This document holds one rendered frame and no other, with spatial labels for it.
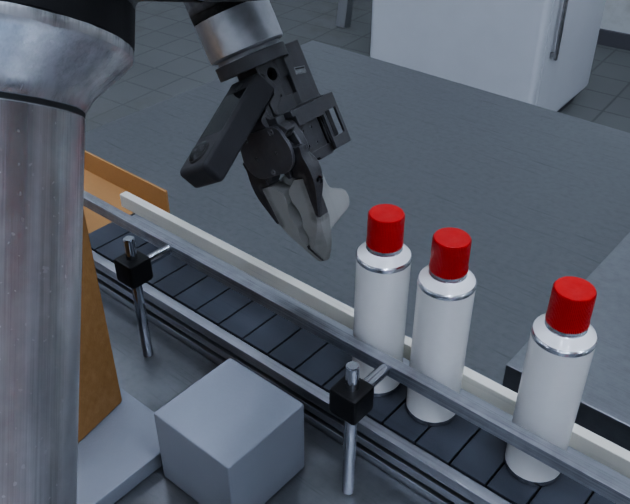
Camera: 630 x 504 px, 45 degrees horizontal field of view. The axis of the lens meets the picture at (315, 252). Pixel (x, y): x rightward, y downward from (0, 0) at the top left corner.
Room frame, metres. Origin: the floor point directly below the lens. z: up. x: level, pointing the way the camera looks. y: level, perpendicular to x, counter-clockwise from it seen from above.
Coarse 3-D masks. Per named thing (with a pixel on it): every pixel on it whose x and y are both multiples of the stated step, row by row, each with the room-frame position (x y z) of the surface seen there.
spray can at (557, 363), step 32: (576, 288) 0.47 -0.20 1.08; (544, 320) 0.48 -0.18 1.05; (576, 320) 0.45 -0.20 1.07; (544, 352) 0.45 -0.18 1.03; (576, 352) 0.45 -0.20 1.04; (544, 384) 0.45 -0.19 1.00; (576, 384) 0.45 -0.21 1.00; (544, 416) 0.45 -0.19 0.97; (512, 448) 0.46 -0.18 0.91; (544, 480) 0.45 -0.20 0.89
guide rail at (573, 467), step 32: (128, 224) 0.76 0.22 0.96; (192, 256) 0.69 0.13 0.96; (256, 288) 0.63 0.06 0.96; (288, 320) 0.60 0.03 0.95; (320, 320) 0.58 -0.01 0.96; (352, 352) 0.54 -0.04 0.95; (416, 384) 0.50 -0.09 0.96; (480, 416) 0.45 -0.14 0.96; (544, 448) 0.42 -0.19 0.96; (576, 480) 0.40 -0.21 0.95; (608, 480) 0.39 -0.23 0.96
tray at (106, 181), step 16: (96, 160) 1.09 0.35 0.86; (96, 176) 1.10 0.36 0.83; (112, 176) 1.07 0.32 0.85; (128, 176) 1.04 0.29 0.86; (96, 192) 1.04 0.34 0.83; (112, 192) 1.04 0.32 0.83; (144, 192) 1.02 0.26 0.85; (160, 192) 0.99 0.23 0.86; (160, 208) 1.00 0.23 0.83; (96, 224) 0.95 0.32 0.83
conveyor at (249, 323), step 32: (160, 288) 0.74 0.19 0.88; (192, 288) 0.74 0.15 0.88; (224, 288) 0.74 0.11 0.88; (224, 320) 0.68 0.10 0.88; (256, 320) 0.68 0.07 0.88; (288, 352) 0.62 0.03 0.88; (320, 352) 0.62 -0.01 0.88; (320, 384) 0.57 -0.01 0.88; (384, 416) 0.53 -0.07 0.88; (448, 448) 0.49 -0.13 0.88; (480, 448) 0.49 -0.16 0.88; (480, 480) 0.45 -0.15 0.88; (512, 480) 0.45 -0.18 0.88
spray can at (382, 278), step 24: (384, 216) 0.57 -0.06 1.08; (384, 240) 0.56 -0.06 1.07; (360, 264) 0.57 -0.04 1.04; (384, 264) 0.56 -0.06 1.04; (408, 264) 0.57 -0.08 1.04; (360, 288) 0.57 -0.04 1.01; (384, 288) 0.56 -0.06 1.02; (408, 288) 0.57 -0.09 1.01; (360, 312) 0.57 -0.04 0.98; (384, 312) 0.56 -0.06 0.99; (360, 336) 0.56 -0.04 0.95; (384, 336) 0.56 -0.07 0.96; (384, 384) 0.56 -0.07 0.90
